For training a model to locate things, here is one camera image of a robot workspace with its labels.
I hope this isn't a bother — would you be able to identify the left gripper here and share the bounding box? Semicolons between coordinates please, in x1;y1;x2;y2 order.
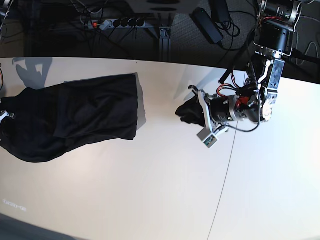
188;85;260;137

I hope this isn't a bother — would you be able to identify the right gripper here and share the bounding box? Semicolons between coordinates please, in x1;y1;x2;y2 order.
0;110;15;122

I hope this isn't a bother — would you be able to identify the black power adapter brick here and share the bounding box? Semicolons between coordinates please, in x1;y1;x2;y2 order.
191;7;224;45

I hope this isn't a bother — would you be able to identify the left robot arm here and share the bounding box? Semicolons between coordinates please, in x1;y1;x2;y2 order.
175;0;302;139

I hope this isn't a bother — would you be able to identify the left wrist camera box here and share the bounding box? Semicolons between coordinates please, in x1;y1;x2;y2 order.
197;128;219;148

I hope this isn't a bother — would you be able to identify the black T-shirt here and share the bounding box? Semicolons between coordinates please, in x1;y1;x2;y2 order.
0;74;139;163

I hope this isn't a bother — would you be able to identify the aluminium table frame post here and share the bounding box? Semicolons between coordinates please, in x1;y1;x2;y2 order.
158;13;172;63

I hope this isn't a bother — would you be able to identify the white power strip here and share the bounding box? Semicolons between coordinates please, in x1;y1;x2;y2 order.
82;18;148;31

